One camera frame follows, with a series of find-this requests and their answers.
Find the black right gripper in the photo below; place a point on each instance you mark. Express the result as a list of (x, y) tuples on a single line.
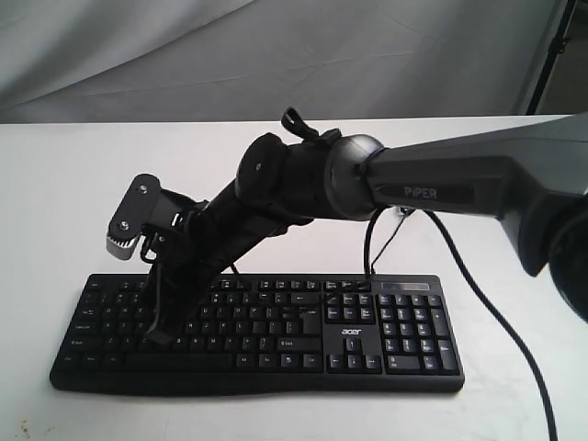
[(193, 243)]

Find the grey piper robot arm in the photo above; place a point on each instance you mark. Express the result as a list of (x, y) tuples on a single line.
[(532, 179)]

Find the black acer keyboard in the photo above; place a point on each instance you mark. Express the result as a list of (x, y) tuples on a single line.
[(264, 333)]

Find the grey backdrop cloth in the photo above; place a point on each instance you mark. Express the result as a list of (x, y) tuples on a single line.
[(162, 61)]

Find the black tripod stand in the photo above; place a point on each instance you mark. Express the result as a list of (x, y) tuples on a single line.
[(556, 47)]

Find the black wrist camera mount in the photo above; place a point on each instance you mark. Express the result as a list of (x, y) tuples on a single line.
[(133, 216)]

